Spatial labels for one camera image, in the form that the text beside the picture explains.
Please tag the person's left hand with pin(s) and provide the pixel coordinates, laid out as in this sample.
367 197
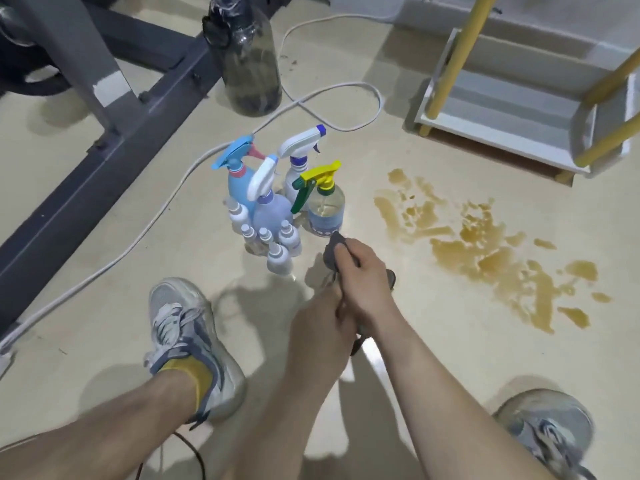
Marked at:
317 329

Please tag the person's right hand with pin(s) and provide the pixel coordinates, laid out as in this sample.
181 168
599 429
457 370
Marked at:
367 289

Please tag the person's left fingers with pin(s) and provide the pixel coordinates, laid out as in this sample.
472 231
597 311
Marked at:
345 322

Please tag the person's right fingers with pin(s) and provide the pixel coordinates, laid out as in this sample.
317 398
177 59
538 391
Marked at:
347 267

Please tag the grey cleaning cloth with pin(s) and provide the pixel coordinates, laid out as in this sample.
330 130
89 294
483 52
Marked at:
332 254

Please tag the person's right forearm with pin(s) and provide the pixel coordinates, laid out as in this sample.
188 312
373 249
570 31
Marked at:
450 404

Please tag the person's left forearm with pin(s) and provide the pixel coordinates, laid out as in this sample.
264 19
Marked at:
290 419

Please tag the clear spray bottle yellow trigger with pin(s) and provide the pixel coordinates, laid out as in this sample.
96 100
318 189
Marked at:
327 210

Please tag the small white bottle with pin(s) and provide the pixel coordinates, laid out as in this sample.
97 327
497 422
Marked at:
248 238
290 240
238 217
279 260
265 240

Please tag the lavender spray bottle white trigger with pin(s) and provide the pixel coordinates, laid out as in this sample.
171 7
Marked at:
272 212

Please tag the white spray bottle purple nozzle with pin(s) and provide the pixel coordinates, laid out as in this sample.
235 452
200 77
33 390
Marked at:
295 182

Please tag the brown liquid spill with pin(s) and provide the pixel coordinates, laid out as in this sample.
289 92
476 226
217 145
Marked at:
480 244

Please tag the blue spray bottle pink nozzle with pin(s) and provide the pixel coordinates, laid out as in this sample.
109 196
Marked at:
237 184

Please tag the person's left grey sneaker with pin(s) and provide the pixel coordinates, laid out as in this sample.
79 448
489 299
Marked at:
187 319

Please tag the person's grey sneaker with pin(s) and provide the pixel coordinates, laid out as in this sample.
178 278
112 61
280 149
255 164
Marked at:
550 419
187 319

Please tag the yellow sock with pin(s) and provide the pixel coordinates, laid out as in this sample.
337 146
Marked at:
187 374

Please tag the dark translucent water bottle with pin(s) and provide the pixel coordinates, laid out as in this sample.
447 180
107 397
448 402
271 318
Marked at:
250 64

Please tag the person's right grey sneaker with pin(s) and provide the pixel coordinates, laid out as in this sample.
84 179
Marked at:
550 419

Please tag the white shelf with yellow posts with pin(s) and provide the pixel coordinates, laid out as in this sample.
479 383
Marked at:
510 104

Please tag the person's left leg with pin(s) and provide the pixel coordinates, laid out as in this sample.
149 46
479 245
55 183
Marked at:
100 439

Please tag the grey exercise machine frame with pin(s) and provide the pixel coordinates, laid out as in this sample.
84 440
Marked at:
125 154

